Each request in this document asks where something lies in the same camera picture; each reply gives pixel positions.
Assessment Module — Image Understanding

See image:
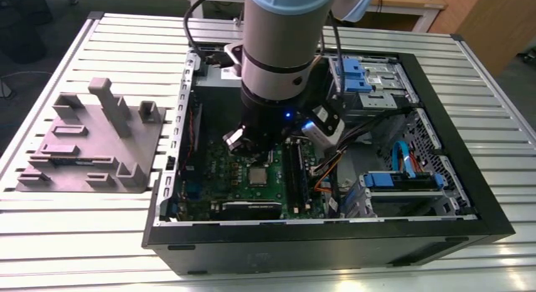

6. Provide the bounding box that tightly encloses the black PC case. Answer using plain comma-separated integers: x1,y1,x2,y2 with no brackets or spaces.
142,40,516,276

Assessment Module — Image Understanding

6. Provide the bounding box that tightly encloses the blue wire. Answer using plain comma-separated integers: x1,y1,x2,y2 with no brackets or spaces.
391,140,420,180

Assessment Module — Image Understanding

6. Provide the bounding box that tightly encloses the wooden cabinet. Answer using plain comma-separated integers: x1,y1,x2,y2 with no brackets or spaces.
431,0,536,78

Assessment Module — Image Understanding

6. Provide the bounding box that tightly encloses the dark RAM stick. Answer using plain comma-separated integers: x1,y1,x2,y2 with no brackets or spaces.
48,157,96,166

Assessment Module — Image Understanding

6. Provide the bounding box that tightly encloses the green motherboard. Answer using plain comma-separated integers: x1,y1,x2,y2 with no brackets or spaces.
174,138,332,220

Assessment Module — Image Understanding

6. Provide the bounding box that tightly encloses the grey power supply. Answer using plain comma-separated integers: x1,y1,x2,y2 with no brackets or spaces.
192,55,252,141

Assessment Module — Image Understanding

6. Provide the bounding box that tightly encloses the metal drive cage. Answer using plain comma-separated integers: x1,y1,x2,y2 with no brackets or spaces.
326,56,420,126

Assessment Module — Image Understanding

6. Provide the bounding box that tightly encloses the black graphics card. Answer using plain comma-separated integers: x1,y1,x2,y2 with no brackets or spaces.
208,199,284,220

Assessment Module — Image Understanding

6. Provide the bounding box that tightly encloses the silver CPU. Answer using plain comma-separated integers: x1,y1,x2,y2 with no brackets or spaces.
247,168,270,185

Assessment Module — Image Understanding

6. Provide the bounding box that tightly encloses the blue plastic drive latch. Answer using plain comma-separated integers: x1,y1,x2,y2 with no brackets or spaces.
342,57,374,94

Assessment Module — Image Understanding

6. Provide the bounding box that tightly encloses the red fan wire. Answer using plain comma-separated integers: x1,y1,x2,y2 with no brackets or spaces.
186,106,198,167

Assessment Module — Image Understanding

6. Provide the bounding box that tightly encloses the orange wire bundle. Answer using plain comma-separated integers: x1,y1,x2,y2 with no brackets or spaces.
312,160,338,193

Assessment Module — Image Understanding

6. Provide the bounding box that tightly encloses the black wire bundle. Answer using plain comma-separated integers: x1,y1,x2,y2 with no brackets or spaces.
310,108,416,176

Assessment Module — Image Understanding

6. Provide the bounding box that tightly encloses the wooden desk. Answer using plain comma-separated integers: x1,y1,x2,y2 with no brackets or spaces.
364,0,450,34

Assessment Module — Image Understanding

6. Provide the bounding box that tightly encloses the pale blue disk carrier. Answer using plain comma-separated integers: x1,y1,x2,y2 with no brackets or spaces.
342,178,372,219

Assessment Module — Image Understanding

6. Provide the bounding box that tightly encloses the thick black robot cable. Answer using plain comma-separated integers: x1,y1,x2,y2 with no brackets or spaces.
183,0,236,51

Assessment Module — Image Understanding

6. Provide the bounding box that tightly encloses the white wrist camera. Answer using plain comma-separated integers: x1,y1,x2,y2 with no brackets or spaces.
300,105,347,148

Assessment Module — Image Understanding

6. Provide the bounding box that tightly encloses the metal disk bay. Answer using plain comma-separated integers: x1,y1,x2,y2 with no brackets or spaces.
342,171,476,219

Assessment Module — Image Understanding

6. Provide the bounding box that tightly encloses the black RAM slot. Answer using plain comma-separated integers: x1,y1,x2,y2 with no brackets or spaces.
283,140,299,211
292,140,314,210

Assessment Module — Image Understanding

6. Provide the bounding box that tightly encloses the grey camera bracket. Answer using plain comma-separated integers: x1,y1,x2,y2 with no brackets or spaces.
223,42,247,77

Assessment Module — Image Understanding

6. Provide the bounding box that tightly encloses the grey parts rack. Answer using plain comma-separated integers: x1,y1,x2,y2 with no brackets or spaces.
15,77,168,195

